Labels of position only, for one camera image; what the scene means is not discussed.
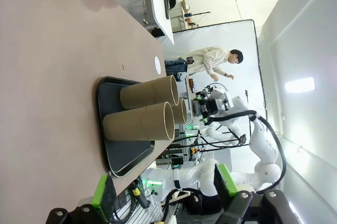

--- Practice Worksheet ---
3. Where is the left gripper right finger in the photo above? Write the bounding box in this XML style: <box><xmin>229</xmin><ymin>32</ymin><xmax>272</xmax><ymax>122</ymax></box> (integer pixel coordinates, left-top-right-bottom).
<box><xmin>213</xmin><ymin>163</ymin><xmax>294</xmax><ymax>224</ymax></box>

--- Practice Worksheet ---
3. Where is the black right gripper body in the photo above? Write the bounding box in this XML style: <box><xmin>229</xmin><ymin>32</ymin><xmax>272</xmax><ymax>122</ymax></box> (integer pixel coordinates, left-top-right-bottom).
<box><xmin>201</xmin><ymin>98</ymin><xmax>226</xmax><ymax>119</ymax></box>

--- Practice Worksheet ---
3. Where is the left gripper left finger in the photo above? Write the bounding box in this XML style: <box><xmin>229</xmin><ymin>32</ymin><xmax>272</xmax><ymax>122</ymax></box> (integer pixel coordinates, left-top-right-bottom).
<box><xmin>46</xmin><ymin>173</ymin><xmax>117</xmax><ymax>224</ymax></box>

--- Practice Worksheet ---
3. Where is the tall tan cup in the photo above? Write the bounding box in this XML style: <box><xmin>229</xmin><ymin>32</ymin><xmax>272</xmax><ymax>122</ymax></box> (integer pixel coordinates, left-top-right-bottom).
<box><xmin>120</xmin><ymin>75</ymin><xmax>180</xmax><ymax>109</ymax></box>
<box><xmin>102</xmin><ymin>101</ymin><xmax>175</xmax><ymax>141</ymax></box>
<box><xmin>171</xmin><ymin>98</ymin><xmax>188</xmax><ymax>125</ymax></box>

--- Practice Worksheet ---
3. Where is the background work table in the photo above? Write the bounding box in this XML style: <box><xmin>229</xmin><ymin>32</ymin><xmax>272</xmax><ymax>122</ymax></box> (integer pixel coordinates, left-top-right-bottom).
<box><xmin>183</xmin><ymin>75</ymin><xmax>201</xmax><ymax>118</ymax></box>

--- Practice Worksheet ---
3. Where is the grey perforated panel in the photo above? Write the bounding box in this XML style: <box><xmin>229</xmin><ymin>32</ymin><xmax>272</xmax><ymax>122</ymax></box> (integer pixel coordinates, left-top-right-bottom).
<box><xmin>174</xmin><ymin>123</ymin><xmax>194</xmax><ymax>140</ymax></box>

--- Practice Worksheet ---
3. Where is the person in beige shirt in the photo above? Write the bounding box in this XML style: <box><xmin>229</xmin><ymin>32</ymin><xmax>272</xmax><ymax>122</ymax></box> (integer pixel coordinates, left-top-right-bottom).
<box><xmin>164</xmin><ymin>47</ymin><xmax>244</xmax><ymax>80</ymax></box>

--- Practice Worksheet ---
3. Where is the black plastic tray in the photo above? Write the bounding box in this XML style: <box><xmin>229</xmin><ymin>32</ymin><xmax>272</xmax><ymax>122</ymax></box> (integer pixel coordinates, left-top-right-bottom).
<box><xmin>97</xmin><ymin>76</ymin><xmax>156</xmax><ymax>179</ymax></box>

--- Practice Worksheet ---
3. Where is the black controller box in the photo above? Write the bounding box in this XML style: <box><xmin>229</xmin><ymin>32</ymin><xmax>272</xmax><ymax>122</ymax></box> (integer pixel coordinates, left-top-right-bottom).
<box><xmin>170</xmin><ymin>157</ymin><xmax>184</xmax><ymax>169</ymax></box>

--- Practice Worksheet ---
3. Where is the white scalloped paper coaster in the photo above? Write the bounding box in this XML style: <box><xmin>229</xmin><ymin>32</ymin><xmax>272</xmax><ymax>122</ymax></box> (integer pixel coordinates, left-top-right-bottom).
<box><xmin>154</xmin><ymin>55</ymin><xmax>162</xmax><ymax>75</ymax></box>

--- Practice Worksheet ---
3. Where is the white backdrop screen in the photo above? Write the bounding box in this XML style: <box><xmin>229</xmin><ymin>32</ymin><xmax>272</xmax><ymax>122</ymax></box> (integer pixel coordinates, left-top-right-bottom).
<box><xmin>172</xmin><ymin>18</ymin><xmax>268</xmax><ymax>172</ymax></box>

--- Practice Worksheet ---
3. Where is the black backpack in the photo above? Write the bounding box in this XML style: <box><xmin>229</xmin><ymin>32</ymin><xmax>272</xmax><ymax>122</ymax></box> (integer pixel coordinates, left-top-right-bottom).
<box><xmin>151</xmin><ymin>27</ymin><xmax>166</xmax><ymax>38</ymax></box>

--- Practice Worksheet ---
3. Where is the background desk with clutter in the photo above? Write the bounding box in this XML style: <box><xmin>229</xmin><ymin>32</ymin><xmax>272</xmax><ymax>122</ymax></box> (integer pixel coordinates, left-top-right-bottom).
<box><xmin>171</xmin><ymin>0</ymin><xmax>211</xmax><ymax>29</ymax></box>

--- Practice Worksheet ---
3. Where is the ceiling light panel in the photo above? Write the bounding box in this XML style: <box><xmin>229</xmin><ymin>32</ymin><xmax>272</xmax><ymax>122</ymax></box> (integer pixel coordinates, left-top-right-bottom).
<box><xmin>285</xmin><ymin>77</ymin><xmax>315</xmax><ymax>93</ymax></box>

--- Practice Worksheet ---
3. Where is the white table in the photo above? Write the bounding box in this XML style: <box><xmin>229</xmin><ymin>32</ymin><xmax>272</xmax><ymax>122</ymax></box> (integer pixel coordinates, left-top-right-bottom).
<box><xmin>142</xmin><ymin>0</ymin><xmax>176</xmax><ymax>45</ymax></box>

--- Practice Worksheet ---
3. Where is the black folded tripod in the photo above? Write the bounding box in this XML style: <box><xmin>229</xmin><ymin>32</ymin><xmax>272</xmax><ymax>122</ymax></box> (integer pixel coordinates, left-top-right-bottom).
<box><xmin>163</xmin><ymin>0</ymin><xmax>171</xmax><ymax>20</ymax></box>

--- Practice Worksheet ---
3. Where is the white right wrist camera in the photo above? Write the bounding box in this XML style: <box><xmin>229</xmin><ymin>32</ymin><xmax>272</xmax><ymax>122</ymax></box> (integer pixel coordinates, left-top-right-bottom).
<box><xmin>210</xmin><ymin>88</ymin><xmax>232</xmax><ymax>104</ymax></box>

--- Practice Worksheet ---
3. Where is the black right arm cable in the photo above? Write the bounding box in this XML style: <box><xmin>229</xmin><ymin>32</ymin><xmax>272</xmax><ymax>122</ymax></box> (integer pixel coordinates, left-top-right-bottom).
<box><xmin>210</xmin><ymin>110</ymin><xmax>288</xmax><ymax>196</ymax></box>

